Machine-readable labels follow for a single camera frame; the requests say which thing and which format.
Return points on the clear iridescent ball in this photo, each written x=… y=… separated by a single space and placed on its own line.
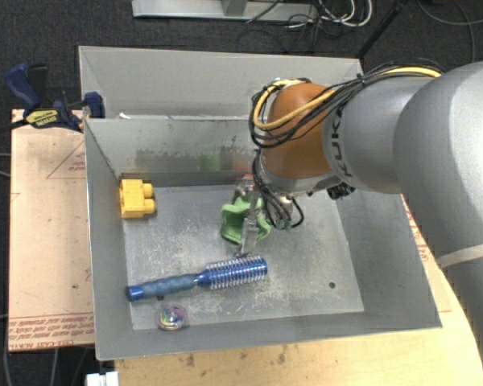
x=172 y=317

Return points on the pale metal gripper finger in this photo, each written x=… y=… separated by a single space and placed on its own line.
x=252 y=233
x=244 y=244

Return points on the blue round hairbrush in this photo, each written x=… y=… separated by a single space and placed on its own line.
x=225 y=273

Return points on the yellow toy brick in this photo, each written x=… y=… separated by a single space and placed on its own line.
x=133 y=199

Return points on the grey metal bin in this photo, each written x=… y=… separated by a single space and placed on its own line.
x=306 y=296

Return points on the green plastic cup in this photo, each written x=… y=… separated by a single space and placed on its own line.
x=233 y=223

